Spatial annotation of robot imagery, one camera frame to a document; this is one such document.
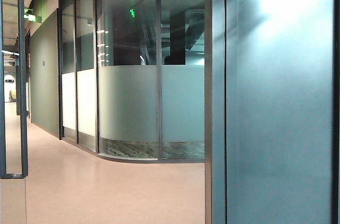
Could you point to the white ceiling light strip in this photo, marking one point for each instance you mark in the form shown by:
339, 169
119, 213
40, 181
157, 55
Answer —
10, 53

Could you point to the black vertical edge strip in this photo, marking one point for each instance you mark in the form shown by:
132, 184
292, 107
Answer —
336, 102

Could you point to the dark square column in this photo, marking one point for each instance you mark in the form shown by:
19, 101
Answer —
177, 38

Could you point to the dark framed glass door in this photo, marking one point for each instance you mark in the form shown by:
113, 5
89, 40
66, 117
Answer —
23, 75

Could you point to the curved frosted glass partition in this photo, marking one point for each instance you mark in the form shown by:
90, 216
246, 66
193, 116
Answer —
127, 102

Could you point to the green hanging exit sign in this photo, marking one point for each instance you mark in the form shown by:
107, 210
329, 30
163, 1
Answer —
32, 17

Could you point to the grey metal door post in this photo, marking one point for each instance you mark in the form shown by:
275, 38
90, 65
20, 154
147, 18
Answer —
215, 102

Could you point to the tan lounge chair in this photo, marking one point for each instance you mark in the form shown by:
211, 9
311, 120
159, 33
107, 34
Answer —
12, 95

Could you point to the blue wall sign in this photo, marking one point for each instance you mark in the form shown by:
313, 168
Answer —
9, 81

